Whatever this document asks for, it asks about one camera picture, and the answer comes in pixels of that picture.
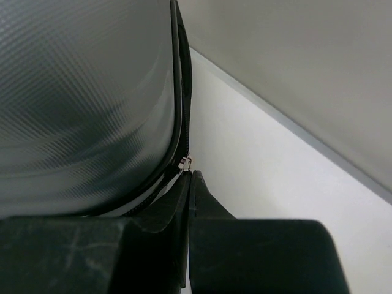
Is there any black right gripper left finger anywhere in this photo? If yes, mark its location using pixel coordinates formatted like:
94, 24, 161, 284
1, 172, 192, 293

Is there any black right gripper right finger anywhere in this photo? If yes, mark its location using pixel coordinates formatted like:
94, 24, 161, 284
189, 171, 349, 293

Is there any grey suitcase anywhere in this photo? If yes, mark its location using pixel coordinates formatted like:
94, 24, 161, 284
1, 1, 192, 218

